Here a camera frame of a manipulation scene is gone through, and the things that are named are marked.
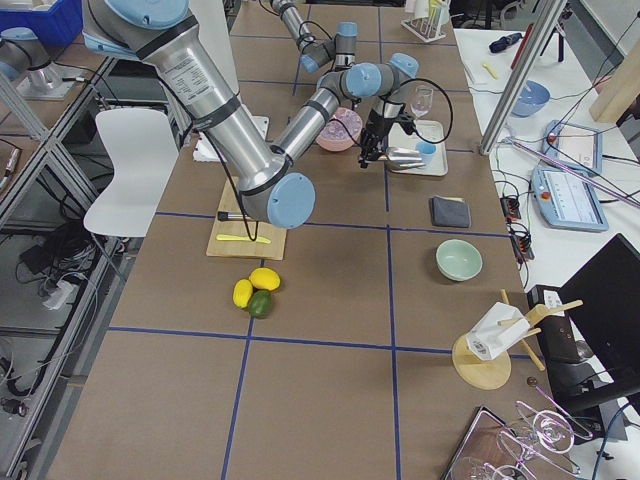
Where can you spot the white wire cup rack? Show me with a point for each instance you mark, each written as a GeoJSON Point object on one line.
{"type": "Point", "coordinates": [427, 17]}

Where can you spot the black monitor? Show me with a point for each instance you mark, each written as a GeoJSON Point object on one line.
{"type": "Point", "coordinates": [608, 320]}

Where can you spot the hanging wine glass rack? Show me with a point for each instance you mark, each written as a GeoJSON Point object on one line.
{"type": "Point", "coordinates": [535, 445]}

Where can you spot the near teach pendant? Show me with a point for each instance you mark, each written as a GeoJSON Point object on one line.
{"type": "Point", "coordinates": [566, 201]}

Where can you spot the blue bowl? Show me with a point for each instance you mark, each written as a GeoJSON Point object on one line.
{"type": "Point", "coordinates": [533, 97]}

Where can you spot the wooden cutting board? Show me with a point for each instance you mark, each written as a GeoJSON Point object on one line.
{"type": "Point", "coordinates": [273, 251]}

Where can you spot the far teach pendant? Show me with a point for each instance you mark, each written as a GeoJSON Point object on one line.
{"type": "Point", "coordinates": [578, 147]}

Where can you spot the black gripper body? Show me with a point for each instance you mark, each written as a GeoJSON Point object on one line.
{"type": "Point", "coordinates": [376, 125]}

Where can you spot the cream serving tray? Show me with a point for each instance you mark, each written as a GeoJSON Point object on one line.
{"type": "Point", "coordinates": [436, 164]}

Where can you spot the white chair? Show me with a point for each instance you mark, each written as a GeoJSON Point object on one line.
{"type": "Point", "coordinates": [142, 149]}

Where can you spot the small yellow utensil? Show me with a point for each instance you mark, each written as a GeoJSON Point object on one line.
{"type": "Point", "coordinates": [490, 70]}

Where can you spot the yellow lemon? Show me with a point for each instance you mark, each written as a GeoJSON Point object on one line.
{"type": "Point", "coordinates": [242, 292]}
{"type": "Point", "coordinates": [264, 278]}

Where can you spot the steel rolling pin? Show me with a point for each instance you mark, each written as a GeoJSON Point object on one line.
{"type": "Point", "coordinates": [225, 216]}

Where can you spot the teach pendant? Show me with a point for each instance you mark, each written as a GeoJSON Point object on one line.
{"type": "Point", "coordinates": [578, 147]}
{"type": "Point", "coordinates": [566, 201]}

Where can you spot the dark blue folded umbrella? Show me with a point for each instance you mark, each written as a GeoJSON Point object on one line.
{"type": "Point", "coordinates": [505, 42]}

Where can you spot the green avocado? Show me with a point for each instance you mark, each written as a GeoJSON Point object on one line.
{"type": "Point", "coordinates": [260, 304]}

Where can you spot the yellow plastic knife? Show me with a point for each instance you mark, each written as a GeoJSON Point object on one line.
{"type": "Point", "coordinates": [237, 238]}

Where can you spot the steel ice scoop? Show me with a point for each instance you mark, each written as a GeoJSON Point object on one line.
{"type": "Point", "coordinates": [398, 159]}

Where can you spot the yellow lemon front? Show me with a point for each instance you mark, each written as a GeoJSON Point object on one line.
{"type": "Point", "coordinates": [242, 292]}

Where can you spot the yellow lemon back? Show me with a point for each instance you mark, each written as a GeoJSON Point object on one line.
{"type": "Point", "coordinates": [264, 278]}

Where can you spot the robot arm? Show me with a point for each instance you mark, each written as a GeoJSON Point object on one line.
{"type": "Point", "coordinates": [165, 35]}
{"type": "Point", "coordinates": [316, 46]}

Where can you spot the green bowl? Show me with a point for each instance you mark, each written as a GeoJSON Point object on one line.
{"type": "Point", "coordinates": [458, 260]}

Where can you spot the wooden mug tree stand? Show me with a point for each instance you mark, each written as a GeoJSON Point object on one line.
{"type": "Point", "coordinates": [493, 374]}

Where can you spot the clear wine glass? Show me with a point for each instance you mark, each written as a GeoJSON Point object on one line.
{"type": "Point", "coordinates": [421, 101]}

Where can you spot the grey folded cloth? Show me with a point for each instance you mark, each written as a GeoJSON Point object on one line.
{"type": "Point", "coordinates": [449, 212]}

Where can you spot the blue plastic cup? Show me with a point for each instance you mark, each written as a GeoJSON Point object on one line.
{"type": "Point", "coordinates": [427, 151]}

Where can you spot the pink bowl of ice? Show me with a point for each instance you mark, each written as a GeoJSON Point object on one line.
{"type": "Point", "coordinates": [341, 132]}

